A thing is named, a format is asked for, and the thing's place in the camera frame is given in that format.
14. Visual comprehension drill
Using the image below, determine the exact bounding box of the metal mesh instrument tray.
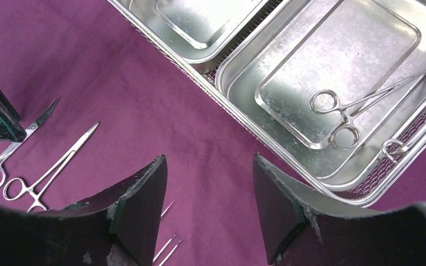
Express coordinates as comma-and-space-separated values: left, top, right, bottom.
112, 1, 426, 207

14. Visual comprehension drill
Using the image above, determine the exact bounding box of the steel right inner pan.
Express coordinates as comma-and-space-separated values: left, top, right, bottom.
216, 1, 426, 191

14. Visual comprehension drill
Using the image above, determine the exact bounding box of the steel needle holder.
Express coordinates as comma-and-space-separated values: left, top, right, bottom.
153, 234, 182, 266

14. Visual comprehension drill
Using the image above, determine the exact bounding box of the steel pan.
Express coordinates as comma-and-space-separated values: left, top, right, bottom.
216, 1, 426, 191
120, 0, 271, 65

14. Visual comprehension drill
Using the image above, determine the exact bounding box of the steel hemostat clamp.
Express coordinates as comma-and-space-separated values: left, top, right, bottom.
310, 69, 426, 151
2, 122, 100, 213

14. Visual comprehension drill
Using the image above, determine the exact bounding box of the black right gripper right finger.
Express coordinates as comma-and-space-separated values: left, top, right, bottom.
253, 155, 426, 265

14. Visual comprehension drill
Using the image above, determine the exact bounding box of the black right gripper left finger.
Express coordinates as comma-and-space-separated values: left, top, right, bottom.
0, 155, 168, 265

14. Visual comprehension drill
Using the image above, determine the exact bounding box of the steel left inner pan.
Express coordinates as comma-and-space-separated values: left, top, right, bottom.
120, 0, 271, 65

